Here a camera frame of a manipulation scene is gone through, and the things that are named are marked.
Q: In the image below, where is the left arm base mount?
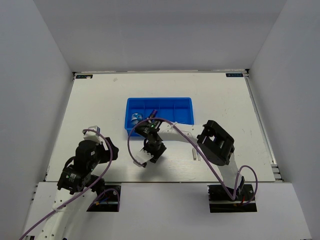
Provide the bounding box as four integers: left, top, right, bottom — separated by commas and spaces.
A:
87, 183, 122, 213

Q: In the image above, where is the left corner label sticker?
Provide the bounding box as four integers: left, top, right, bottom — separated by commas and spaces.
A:
75, 74, 93, 79

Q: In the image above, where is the blue divided plastic tray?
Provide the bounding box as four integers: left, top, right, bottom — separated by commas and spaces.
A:
124, 97, 194, 134

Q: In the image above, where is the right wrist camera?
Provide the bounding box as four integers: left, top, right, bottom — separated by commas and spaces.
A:
133, 148, 154, 168

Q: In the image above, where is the purple cap black highlighter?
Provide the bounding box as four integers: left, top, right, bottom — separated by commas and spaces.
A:
147, 109, 158, 119

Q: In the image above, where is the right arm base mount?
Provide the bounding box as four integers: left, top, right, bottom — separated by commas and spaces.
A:
206, 183, 258, 214

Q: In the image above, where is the right corner label sticker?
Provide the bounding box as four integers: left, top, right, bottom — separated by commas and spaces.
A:
225, 73, 244, 78

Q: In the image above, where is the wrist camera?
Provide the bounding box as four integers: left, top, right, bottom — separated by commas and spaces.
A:
133, 148, 154, 168
82, 125, 101, 145

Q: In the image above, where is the corner label sticker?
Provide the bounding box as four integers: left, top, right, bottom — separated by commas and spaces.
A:
75, 74, 93, 79
225, 73, 244, 78

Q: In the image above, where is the blue pen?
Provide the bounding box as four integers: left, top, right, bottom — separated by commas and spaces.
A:
197, 153, 202, 162

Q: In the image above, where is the aluminium table rail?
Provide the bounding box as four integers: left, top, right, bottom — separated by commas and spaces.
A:
244, 68, 284, 183

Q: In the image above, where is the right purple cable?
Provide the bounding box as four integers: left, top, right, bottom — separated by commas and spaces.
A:
127, 117, 259, 207

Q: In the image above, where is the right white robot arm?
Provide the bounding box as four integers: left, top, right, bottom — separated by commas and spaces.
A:
132, 118, 245, 201

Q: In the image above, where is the white eraser stick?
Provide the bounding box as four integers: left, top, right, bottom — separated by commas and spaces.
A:
192, 148, 197, 161

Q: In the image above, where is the blue white tape roll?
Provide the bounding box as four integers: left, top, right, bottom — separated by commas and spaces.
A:
130, 112, 144, 127

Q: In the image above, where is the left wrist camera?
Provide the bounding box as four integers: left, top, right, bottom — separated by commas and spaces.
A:
82, 125, 101, 145

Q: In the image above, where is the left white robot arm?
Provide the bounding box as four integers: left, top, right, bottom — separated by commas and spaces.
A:
37, 132, 120, 240

